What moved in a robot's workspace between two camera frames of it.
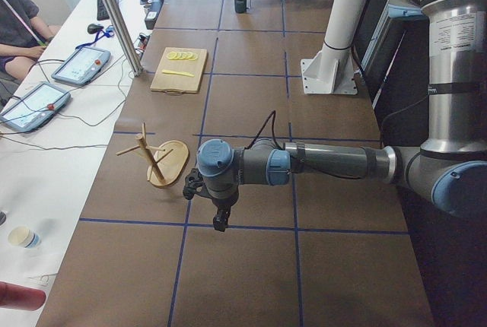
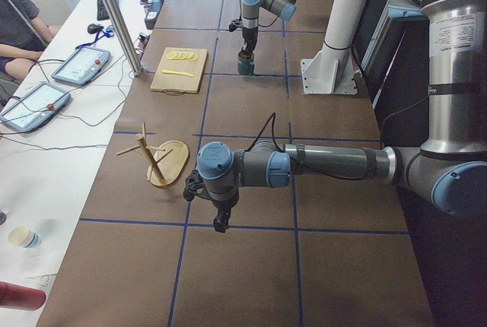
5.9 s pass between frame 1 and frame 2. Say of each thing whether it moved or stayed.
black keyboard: stayed
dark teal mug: moved
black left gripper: stayed
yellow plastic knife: stayed
